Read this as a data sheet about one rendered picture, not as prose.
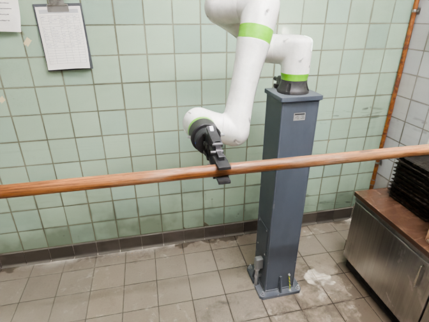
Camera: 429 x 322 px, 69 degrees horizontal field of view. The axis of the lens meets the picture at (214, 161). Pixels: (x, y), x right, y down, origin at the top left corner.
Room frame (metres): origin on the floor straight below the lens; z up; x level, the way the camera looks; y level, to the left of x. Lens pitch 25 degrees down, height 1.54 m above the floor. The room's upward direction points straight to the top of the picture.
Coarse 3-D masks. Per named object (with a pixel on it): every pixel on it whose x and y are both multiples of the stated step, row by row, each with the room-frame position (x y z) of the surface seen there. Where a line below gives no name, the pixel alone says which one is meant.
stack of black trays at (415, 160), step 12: (420, 156) 1.57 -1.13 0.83; (396, 168) 1.54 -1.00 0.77; (408, 168) 1.48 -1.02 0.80; (420, 168) 1.41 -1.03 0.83; (396, 180) 1.53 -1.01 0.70; (408, 180) 1.46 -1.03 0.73; (420, 180) 1.40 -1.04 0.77; (396, 192) 1.51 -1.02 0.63; (408, 192) 1.44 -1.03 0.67; (420, 192) 1.38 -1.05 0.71; (408, 204) 1.42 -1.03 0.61; (420, 204) 1.36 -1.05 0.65; (420, 216) 1.33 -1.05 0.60
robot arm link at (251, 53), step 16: (240, 48) 1.10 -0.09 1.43; (256, 48) 1.08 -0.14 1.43; (240, 64) 1.08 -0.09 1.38; (256, 64) 1.08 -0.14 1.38; (240, 80) 1.06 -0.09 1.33; (256, 80) 1.08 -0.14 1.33; (240, 96) 1.04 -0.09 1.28; (224, 112) 1.05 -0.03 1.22; (240, 112) 1.02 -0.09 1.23; (224, 128) 0.99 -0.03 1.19; (240, 128) 1.00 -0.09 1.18; (240, 144) 1.02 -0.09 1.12
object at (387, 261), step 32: (384, 192) 1.59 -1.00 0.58; (352, 224) 1.57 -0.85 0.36; (384, 224) 1.36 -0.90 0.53; (416, 224) 1.29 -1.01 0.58; (352, 256) 1.51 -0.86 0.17; (384, 256) 1.30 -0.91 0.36; (416, 256) 1.14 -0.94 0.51; (384, 288) 1.24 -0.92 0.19; (416, 288) 1.09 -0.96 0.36; (416, 320) 1.03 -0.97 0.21
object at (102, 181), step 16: (256, 160) 0.70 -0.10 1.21; (272, 160) 0.70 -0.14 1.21; (288, 160) 0.71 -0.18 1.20; (304, 160) 0.71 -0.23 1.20; (320, 160) 0.72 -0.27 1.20; (336, 160) 0.73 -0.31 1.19; (352, 160) 0.74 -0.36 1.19; (368, 160) 0.76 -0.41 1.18; (96, 176) 0.62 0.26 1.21; (112, 176) 0.62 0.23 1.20; (128, 176) 0.63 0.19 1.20; (144, 176) 0.63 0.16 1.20; (160, 176) 0.64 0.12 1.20; (176, 176) 0.64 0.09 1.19; (192, 176) 0.65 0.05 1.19; (208, 176) 0.66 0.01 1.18; (0, 192) 0.57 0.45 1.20; (16, 192) 0.57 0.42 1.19; (32, 192) 0.58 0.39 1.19; (48, 192) 0.59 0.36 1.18
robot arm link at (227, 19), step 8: (208, 0) 1.24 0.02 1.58; (216, 0) 1.22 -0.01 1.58; (224, 0) 1.20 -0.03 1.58; (232, 0) 1.18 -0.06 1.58; (208, 8) 1.24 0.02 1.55; (216, 8) 1.22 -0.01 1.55; (224, 8) 1.20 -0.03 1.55; (232, 8) 1.18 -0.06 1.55; (208, 16) 1.25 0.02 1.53; (216, 16) 1.22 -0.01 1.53; (224, 16) 1.21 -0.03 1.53; (232, 16) 1.19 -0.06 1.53; (216, 24) 1.26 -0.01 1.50; (224, 24) 1.25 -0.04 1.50; (232, 24) 1.27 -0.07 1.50; (232, 32) 1.33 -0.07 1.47; (272, 40) 1.50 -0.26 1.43; (272, 48) 1.49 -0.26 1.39; (272, 56) 1.49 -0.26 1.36
